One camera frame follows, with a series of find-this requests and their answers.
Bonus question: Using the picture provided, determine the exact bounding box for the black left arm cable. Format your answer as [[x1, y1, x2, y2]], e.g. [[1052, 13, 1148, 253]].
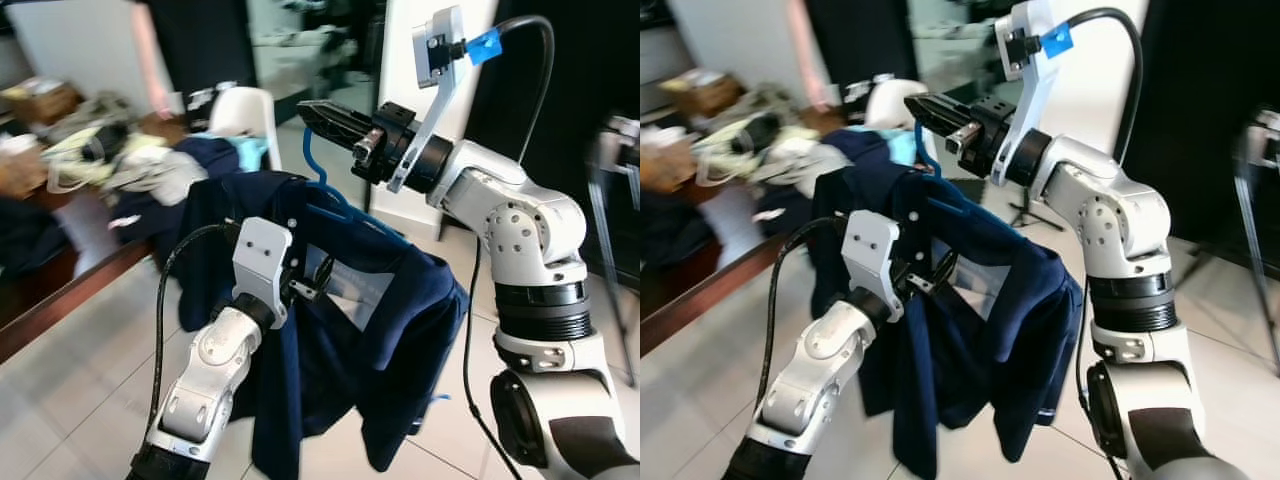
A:
[[760, 215, 852, 412], [150, 222, 242, 432]]

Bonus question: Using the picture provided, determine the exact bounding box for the yellow green cloth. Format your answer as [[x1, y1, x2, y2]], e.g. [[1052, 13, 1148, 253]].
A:
[[40, 120, 132, 192], [690, 110, 782, 182]]

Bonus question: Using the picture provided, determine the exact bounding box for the navy blue shirt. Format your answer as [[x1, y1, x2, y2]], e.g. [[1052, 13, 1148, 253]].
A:
[[178, 170, 472, 480], [808, 160, 1087, 480]]

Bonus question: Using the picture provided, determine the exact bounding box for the black printed garment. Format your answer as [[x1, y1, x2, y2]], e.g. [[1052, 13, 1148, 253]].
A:
[[805, 0, 907, 107], [150, 0, 261, 132]]

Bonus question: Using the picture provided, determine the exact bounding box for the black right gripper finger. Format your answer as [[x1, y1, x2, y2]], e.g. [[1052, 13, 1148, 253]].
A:
[[908, 106, 976, 143], [298, 100, 376, 129], [904, 94, 979, 121], [303, 112, 373, 151]]

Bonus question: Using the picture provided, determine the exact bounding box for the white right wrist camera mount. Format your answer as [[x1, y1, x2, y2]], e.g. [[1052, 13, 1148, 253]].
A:
[[412, 5, 472, 197], [993, 0, 1062, 192]]

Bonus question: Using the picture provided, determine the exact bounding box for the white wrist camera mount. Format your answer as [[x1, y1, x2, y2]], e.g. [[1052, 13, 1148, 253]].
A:
[[232, 217, 297, 332], [412, 5, 472, 197], [993, 0, 1062, 192], [843, 210, 905, 324]]

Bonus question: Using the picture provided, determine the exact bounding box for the white plastic chair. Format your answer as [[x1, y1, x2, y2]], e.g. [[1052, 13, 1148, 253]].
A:
[[205, 87, 284, 172], [862, 78, 932, 137]]

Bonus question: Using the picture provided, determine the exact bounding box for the teal cloth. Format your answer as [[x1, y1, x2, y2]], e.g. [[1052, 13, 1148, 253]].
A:
[[880, 128, 922, 167], [190, 132, 270, 172]]

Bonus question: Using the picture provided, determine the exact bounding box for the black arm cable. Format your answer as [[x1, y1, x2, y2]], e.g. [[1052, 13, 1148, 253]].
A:
[[150, 222, 242, 432], [462, 14, 557, 480], [1065, 5, 1147, 480], [760, 215, 852, 412]]

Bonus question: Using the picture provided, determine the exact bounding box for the black tripod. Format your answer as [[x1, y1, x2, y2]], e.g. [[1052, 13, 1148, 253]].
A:
[[1008, 185, 1067, 234]]

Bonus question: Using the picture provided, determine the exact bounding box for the grey stand on tripod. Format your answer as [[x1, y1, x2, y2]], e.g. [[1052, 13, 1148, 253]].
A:
[[1230, 105, 1280, 377], [585, 115, 641, 387]]

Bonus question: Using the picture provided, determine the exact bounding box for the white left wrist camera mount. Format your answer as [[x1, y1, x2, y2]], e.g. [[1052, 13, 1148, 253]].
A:
[[843, 210, 905, 324], [232, 217, 297, 332]]

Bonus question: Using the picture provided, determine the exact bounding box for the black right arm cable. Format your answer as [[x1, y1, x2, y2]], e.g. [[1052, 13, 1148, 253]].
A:
[[1065, 5, 1147, 480], [462, 14, 557, 480]]

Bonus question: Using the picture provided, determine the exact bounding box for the brown cardboard box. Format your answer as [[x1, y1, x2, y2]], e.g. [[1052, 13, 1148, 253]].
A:
[[0, 78, 82, 127], [660, 68, 742, 117]]

